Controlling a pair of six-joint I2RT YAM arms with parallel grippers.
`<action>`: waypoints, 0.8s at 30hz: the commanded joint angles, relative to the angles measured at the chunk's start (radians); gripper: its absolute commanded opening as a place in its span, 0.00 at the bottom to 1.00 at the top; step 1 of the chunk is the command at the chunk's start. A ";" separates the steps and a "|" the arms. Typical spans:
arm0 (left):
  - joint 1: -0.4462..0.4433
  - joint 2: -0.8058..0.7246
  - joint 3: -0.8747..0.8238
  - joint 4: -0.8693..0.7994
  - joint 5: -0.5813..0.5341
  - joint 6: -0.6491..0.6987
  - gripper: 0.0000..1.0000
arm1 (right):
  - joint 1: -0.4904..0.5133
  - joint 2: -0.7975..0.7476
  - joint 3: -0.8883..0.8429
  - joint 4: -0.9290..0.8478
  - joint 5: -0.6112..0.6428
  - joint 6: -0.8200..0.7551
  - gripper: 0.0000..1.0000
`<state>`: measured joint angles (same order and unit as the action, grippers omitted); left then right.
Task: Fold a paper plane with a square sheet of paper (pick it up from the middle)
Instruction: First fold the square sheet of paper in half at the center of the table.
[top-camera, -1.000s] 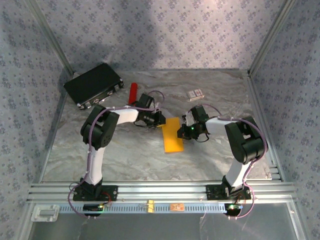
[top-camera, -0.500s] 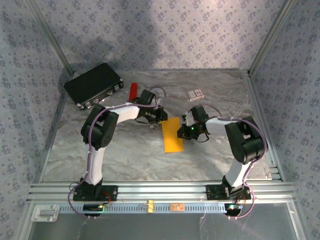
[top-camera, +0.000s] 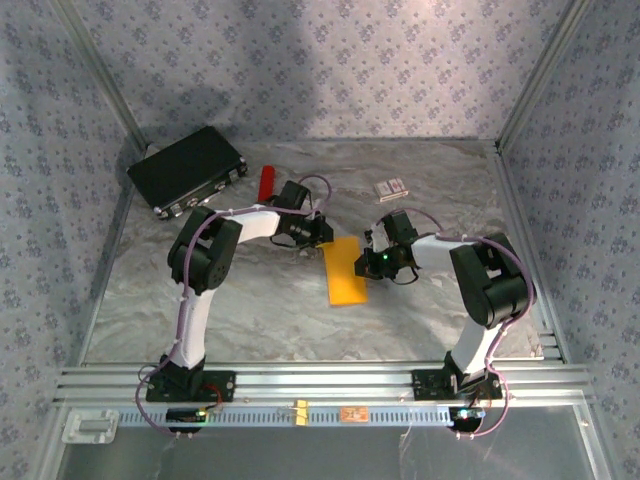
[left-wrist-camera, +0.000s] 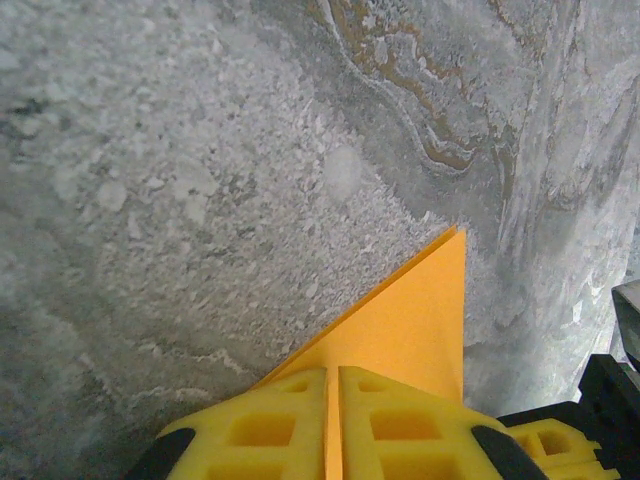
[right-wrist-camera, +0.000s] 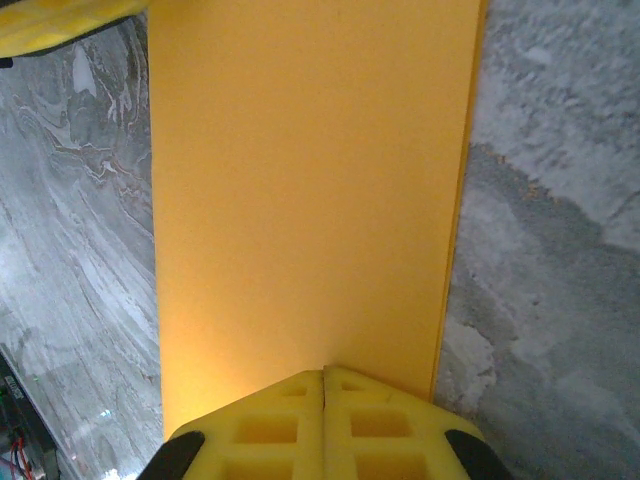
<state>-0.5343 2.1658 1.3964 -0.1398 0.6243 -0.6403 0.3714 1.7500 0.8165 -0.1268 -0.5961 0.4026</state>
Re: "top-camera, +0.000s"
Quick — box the yellow paper sheet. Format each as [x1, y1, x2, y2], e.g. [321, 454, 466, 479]
[321, 236, 370, 307]

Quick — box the playing card box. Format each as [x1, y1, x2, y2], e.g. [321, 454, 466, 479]
[373, 177, 410, 204]

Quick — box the marble pattern table mat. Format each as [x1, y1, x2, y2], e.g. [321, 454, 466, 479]
[82, 139, 546, 364]

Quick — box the black briefcase with metal latches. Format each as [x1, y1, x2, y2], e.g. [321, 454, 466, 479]
[126, 124, 250, 221]

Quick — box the small circuit board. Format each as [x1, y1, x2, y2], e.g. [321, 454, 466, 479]
[448, 407, 486, 424]
[166, 407, 209, 426]

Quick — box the thin black cable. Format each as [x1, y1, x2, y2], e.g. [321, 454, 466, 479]
[392, 262, 422, 285]
[268, 234, 306, 251]

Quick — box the aluminium mounting rail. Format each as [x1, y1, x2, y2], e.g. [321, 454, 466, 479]
[53, 363, 594, 404]

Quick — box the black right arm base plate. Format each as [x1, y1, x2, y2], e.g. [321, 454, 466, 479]
[411, 368, 504, 401]

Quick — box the slotted grey cable duct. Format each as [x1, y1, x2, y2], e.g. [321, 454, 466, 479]
[117, 403, 454, 427]

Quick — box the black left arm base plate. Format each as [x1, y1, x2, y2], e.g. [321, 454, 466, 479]
[145, 369, 237, 404]

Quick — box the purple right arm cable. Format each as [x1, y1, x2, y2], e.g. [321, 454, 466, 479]
[397, 207, 539, 442]

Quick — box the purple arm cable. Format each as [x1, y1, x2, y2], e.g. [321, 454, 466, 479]
[397, 207, 539, 442]
[135, 173, 334, 441]

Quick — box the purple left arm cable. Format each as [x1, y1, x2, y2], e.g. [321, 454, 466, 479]
[135, 173, 334, 441]

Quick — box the aluminium frame post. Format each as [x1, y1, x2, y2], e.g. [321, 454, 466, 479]
[53, 0, 150, 151]
[493, 0, 594, 152]

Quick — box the grey metal handle bracket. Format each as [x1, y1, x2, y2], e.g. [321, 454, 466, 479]
[62, 408, 120, 445]

